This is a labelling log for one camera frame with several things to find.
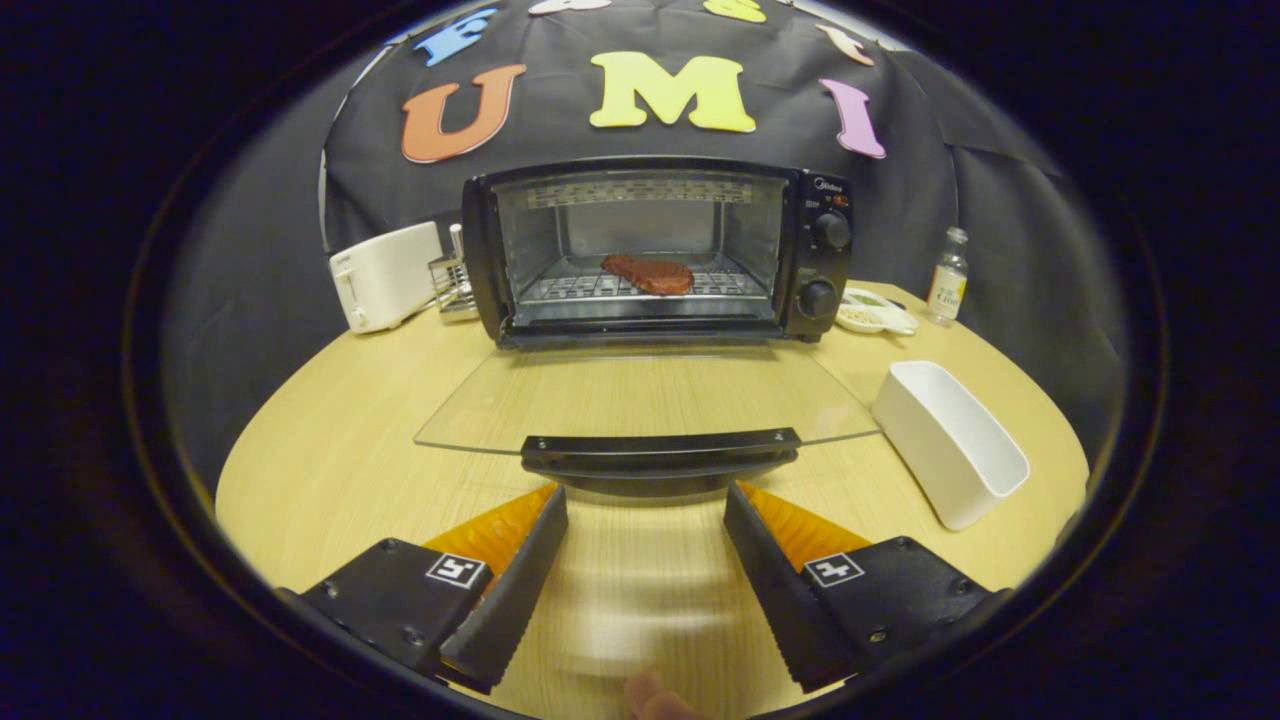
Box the metal wire rack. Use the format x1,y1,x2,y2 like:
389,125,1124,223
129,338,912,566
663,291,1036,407
428,223,479,321

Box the white rectangular dish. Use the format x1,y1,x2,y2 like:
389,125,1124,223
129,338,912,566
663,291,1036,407
871,361,1031,532

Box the brown steak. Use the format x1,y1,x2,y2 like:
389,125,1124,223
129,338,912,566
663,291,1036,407
600,253,695,296

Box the white divided plate with beans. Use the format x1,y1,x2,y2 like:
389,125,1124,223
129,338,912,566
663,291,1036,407
835,287,919,336

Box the black toaster oven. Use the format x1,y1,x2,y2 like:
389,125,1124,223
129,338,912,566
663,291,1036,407
413,155,881,498

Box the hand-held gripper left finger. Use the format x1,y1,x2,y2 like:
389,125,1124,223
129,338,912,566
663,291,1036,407
275,484,569,696

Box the clear glass bottle yellow label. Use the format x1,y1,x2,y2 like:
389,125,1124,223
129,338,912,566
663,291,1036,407
925,227,970,328

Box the white bread toaster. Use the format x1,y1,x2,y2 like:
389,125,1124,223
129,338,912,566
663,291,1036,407
329,221,446,335

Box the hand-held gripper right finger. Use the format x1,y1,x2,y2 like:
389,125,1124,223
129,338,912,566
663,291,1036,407
724,482,1011,694

